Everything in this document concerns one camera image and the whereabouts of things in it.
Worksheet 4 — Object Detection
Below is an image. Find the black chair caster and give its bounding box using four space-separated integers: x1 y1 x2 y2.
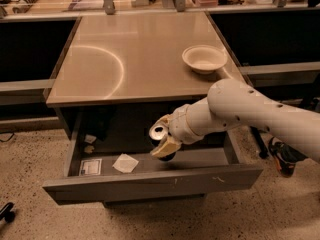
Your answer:
0 202 15 223

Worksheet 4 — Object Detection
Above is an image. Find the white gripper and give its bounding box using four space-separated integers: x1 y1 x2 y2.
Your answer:
150 104 204 158

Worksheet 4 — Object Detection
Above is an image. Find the black orange sneaker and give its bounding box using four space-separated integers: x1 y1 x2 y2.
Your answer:
268 137 306 178

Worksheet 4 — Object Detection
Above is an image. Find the blue pepsi can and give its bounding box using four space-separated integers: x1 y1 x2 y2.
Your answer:
149 124 176 161

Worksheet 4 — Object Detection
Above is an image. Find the small white paper scrap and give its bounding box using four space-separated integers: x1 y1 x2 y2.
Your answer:
84 134 97 144

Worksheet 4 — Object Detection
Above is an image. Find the small crumpled paper scrap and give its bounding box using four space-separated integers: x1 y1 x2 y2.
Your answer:
84 145 94 154

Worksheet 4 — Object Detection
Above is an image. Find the white paper bowl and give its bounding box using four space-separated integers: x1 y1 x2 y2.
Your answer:
182 45 228 75

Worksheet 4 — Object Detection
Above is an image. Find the purple white booklet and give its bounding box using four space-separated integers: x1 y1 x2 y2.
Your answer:
68 0 103 11

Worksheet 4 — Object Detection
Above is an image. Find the grey open top drawer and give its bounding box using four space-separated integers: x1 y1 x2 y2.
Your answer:
43 110 262 204

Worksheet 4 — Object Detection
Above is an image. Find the white paper napkin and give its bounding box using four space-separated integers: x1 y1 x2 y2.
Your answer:
112 154 139 173

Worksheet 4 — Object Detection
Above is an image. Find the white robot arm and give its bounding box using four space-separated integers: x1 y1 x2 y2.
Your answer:
149 79 320 161

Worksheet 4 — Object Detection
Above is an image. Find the grey cabinet with tan top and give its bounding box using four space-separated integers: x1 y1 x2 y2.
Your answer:
42 11 264 208

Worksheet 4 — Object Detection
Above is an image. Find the white label sticker card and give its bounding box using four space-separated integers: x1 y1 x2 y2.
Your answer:
79 159 102 176

